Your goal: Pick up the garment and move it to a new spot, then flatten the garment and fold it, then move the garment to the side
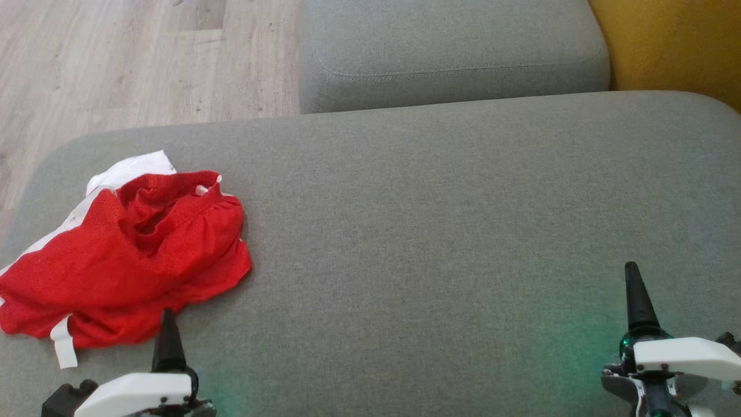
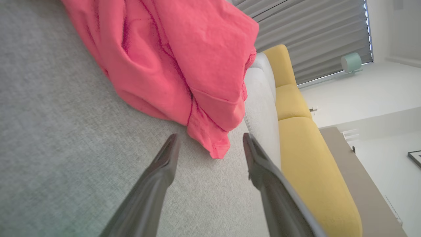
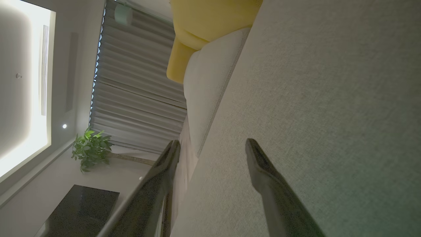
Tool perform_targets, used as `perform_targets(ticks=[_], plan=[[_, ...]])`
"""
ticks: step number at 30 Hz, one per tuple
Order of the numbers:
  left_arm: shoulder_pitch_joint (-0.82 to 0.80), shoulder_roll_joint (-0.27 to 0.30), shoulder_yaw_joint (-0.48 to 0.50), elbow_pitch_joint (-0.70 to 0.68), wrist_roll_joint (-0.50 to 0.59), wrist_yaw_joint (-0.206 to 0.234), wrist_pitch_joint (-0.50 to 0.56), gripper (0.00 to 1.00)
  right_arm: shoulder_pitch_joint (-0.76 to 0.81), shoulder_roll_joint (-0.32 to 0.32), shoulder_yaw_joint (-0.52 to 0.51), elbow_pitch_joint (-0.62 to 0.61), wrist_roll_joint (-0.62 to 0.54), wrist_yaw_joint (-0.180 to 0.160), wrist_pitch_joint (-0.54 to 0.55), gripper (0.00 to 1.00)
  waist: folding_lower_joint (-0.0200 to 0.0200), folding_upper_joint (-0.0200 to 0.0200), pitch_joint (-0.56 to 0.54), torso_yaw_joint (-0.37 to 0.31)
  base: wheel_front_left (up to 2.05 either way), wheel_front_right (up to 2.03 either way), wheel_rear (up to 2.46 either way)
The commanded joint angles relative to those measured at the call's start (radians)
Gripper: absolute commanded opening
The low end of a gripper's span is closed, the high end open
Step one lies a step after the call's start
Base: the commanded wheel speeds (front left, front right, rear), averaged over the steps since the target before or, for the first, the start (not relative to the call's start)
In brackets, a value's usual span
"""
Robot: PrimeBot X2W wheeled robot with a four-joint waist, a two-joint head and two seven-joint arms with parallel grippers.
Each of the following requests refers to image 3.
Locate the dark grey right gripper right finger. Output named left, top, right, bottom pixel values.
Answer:
left=245, top=138, right=326, bottom=237

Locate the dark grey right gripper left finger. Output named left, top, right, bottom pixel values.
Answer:
left=97, top=140, right=181, bottom=237

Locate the green potted plant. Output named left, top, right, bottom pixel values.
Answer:
left=71, top=128, right=155, bottom=173

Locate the grey pleated curtain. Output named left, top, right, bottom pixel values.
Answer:
left=89, top=0, right=188, bottom=155

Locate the grey fabric sofa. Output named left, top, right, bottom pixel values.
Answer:
left=169, top=0, right=421, bottom=237

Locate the light beige sofa cushion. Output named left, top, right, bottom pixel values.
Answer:
left=183, top=28, right=252, bottom=156

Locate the dark narrow ceiling slot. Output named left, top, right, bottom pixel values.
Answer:
left=65, top=32, right=79, bottom=113

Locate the yellow pillow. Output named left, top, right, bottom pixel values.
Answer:
left=166, top=0, right=263, bottom=84

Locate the white round wall device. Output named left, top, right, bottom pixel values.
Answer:
left=114, top=2, right=133, bottom=27

